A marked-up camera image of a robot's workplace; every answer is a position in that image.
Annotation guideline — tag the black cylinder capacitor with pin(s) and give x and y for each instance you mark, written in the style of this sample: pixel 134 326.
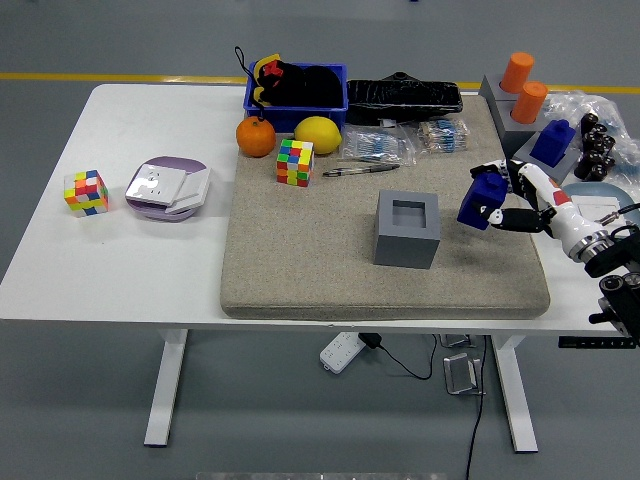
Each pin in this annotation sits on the black cylinder capacitor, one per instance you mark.
pixel 602 145
pixel 590 121
pixel 596 134
pixel 592 171
pixel 597 159

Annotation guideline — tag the small metal bracket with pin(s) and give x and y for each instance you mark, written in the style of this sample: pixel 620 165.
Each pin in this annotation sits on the small metal bracket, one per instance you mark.
pixel 455 341

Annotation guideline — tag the orange cylinder stamp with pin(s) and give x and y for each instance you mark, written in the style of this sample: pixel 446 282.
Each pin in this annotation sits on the orange cylinder stamp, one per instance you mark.
pixel 528 102
pixel 516 72

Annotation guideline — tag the yellow lemon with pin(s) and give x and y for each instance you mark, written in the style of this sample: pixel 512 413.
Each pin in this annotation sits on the yellow lemon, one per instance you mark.
pixel 317 135

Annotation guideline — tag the large metal bracket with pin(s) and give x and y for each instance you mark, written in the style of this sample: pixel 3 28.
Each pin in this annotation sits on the large metal bracket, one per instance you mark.
pixel 460 375

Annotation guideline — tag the blue plastic bin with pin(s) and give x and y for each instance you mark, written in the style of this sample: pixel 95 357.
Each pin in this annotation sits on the blue plastic bin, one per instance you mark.
pixel 300 118

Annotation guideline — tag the bag of blue resistors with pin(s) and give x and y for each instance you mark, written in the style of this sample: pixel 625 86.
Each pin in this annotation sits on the bag of blue resistors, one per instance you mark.
pixel 375 145

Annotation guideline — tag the bag of tan resistors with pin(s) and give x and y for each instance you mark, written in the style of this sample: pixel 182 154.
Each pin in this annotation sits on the bag of tan resistors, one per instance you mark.
pixel 442 137

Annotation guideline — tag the grey-brown mat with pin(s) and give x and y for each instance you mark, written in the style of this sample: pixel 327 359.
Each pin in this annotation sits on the grey-brown mat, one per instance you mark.
pixel 300 260

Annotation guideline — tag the black table control panel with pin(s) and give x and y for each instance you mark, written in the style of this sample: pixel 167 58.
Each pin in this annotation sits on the black table control panel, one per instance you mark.
pixel 590 343

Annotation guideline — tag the purple plate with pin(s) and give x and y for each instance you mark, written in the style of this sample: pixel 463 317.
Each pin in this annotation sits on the purple plate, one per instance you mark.
pixel 150 212

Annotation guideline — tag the white wall socket panel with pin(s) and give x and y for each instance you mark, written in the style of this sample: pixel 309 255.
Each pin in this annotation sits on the white wall socket panel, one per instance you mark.
pixel 152 184

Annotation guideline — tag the three-by-three puzzle cube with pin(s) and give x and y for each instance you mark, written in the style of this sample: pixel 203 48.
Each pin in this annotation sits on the three-by-three puzzle cube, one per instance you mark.
pixel 86 194

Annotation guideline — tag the grey square holder block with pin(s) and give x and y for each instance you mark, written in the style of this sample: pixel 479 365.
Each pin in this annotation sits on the grey square holder block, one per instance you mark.
pixel 525 150
pixel 405 247

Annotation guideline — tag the black wrapped long object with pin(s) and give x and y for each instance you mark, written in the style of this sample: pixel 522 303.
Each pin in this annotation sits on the black wrapped long object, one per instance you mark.
pixel 400 97

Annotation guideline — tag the grey ballpoint pen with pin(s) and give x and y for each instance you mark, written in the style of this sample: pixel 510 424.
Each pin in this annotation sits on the grey ballpoint pen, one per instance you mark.
pixel 370 169

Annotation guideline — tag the white power strip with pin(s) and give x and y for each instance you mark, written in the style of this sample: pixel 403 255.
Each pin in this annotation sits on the white power strip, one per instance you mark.
pixel 340 350

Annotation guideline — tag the orange fruit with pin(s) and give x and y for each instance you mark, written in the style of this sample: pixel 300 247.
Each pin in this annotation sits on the orange fruit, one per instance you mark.
pixel 256 137

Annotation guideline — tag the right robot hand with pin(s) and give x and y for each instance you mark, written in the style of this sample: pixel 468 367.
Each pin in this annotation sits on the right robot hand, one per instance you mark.
pixel 560 210

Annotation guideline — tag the four-by-four puzzle cube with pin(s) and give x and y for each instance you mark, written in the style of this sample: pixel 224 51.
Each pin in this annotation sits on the four-by-four puzzle cube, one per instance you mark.
pixel 295 162

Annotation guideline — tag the white wall switch panel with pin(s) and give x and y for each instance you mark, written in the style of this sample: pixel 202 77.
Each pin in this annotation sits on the white wall switch panel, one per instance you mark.
pixel 195 190
pixel 595 207

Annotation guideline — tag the grey round-hole holder block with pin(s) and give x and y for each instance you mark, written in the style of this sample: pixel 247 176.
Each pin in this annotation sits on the grey round-hole holder block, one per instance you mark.
pixel 515 135
pixel 490 90

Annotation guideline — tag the blue seal stamp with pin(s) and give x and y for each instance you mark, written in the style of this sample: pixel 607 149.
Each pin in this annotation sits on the blue seal stamp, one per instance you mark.
pixel 552 145
pixel 487 192

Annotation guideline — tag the clear plastic parts bag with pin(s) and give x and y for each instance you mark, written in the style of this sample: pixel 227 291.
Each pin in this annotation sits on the clear plastic parts bag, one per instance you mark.
pixel 570 102

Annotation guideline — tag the white table leg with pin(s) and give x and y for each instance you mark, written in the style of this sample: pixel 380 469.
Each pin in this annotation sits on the white table leg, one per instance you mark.
pixel 167 390
pixel 515 400

